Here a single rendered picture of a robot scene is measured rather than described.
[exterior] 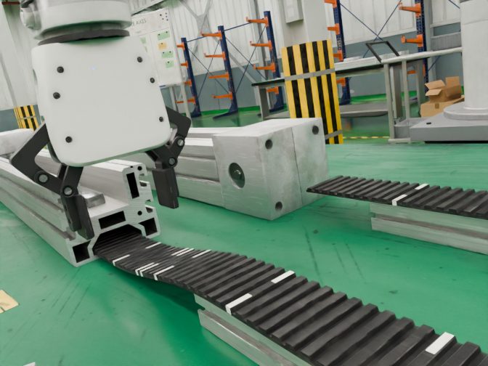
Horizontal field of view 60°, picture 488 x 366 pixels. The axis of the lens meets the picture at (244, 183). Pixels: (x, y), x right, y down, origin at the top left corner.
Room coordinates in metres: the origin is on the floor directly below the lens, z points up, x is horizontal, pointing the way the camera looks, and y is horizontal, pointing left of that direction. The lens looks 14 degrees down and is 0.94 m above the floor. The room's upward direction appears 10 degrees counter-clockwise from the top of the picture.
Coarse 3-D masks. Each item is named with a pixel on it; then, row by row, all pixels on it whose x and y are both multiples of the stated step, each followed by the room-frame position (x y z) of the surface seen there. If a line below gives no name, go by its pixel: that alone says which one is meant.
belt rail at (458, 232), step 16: (384, 208) 0.36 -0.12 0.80; (400, 208) 0.34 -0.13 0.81; (384, 224) 0.36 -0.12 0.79; (400, 224) 0.34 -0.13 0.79; (416, 224) 0.34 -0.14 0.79; (432, 224) 0.33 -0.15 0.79; (448, 224) 0.31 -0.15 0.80; (464, 224) 0.30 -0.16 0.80; (480, 224) 0.29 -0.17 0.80; (432, 240) 0.32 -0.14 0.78; (448, 240) 0.31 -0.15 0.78; (464, 240) 0.30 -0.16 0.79; (480, 240) 0.29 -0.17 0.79
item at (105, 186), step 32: (0, 160) 0.77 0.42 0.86; (0, 192) 0.78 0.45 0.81; (32, 192) 0.55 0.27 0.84; (96, 192) 0.48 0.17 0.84; (128, 192) 0.45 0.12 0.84; (32, 224) 0.56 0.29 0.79; (64, 224) 0.41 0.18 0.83; (96, 224) 0.43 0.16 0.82; (128, 224) 0.48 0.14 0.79; (64, 256) 0.43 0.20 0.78; (96, 256) 0.42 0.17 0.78
